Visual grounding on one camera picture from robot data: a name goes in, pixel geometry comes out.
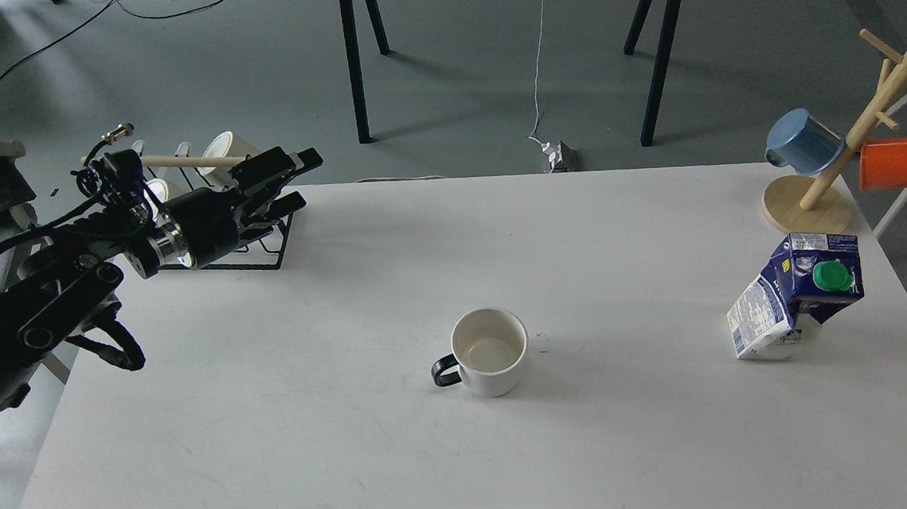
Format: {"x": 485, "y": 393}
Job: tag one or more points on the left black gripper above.
{"x": 214, "y": 223}

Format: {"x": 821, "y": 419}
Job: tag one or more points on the white mug with black handle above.
{"x": 488, "y": 348}

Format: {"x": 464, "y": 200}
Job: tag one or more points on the blue white milk carton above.
{"x": 809, "y": 278}

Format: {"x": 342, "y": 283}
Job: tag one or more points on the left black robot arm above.
{"x": 65, "y": 293}

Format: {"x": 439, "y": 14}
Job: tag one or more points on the blue cup on tree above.
{"x": 799, "y": 140}

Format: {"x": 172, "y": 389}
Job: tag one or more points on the orange cup on tree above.
{"x": 883, "y": 164}

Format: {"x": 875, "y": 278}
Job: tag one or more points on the white mug rear on rack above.
{"x": 227, "y": 144}

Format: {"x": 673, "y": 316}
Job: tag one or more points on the white mug on rack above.
{"x": 227, "y": 144}
{"x": 157, "y": 192}

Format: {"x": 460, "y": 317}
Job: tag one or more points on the white mug front on rack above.
{"x": 157, "y": 192}

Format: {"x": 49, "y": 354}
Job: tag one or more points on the grey power strip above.
{"x": 560, "y": 157}

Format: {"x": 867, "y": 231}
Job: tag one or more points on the black table leg right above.
{"x": 668, "y": 28}

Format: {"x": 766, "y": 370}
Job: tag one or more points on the wooden mug tree stand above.
{"x": 810, "y": 204}

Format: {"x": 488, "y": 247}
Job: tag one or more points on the black wire mug rack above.
{"x": 147, "y": 237}

